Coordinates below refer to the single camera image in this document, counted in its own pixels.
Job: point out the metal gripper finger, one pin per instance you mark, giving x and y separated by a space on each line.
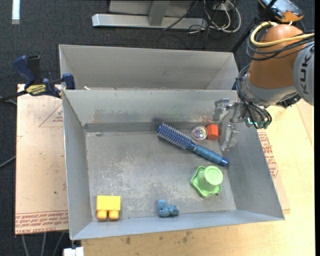
230 140
218 110

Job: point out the brown cardboard board, red print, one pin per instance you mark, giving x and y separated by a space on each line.
40 155

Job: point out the blue toy figure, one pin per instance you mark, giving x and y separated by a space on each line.
167 209

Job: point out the blue hairbrush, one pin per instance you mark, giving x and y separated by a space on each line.
180 140

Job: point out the grey metal bin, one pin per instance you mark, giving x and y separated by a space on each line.
140 162

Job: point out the clear iridescent ball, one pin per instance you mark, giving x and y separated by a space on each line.
199 133

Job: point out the green flower-rimmed cup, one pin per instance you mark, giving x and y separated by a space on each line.
208 180

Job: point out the yellow toy brick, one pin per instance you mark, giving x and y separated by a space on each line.
108 206

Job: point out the orange block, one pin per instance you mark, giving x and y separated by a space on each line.
213 132

